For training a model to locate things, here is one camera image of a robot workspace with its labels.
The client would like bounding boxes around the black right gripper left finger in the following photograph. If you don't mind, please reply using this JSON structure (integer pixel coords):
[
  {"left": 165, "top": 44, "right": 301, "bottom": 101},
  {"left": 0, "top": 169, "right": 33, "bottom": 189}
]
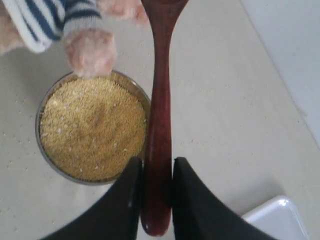
[{"left": 44, "top": 157, "right": 143, "bottom": 240}]

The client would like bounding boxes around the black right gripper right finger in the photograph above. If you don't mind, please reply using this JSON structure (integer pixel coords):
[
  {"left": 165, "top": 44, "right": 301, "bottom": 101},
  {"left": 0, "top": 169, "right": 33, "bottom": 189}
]
[{"left": 172, "top": 157, "right": 272, "bottom": 240}]

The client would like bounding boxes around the dark red wooden spoon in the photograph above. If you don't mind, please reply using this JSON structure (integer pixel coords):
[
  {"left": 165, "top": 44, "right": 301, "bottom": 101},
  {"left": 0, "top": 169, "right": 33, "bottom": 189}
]
[{"left": 140, "top": 0, "right": 188, "bottom": 237}]

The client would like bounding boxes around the beige teddy bear striped shirt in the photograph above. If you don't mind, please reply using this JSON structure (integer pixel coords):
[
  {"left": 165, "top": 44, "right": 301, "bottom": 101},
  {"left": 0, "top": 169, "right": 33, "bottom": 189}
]
[{"left": 0, "top": 0, "right": 151, "bottom": 78}]

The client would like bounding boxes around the white plastic tray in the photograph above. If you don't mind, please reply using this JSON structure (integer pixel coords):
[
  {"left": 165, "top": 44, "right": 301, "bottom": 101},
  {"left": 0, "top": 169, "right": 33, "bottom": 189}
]
[{"left": 242, "top": 195, "right": 310, "bottom": 240}]

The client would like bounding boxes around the steel bowl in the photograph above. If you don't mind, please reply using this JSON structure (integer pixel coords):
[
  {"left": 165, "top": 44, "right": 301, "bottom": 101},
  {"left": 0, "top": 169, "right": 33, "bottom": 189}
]
[{"left": 34, "top": 70, "right": 151, "bottom": 186}]

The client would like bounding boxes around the yellow millet grain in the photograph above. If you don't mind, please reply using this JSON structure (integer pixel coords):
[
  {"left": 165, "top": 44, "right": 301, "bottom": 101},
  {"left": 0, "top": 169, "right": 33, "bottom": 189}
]
[{"left": 40, "top": 76, "right": 147, "bottom": 180}]

